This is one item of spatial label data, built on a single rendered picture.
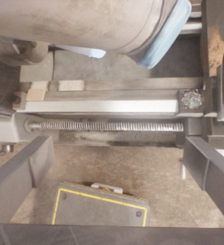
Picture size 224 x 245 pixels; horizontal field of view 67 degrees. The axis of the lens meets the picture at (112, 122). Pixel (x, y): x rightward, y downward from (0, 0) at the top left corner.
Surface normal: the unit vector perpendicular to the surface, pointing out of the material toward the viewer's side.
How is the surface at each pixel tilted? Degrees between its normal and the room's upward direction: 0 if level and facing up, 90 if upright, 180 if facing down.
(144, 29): 92
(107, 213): 0
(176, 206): 0
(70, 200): 0
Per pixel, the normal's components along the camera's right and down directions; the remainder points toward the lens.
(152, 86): -0.14, -0.12
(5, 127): -0.14, 0.43
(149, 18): 0.83, 0.49
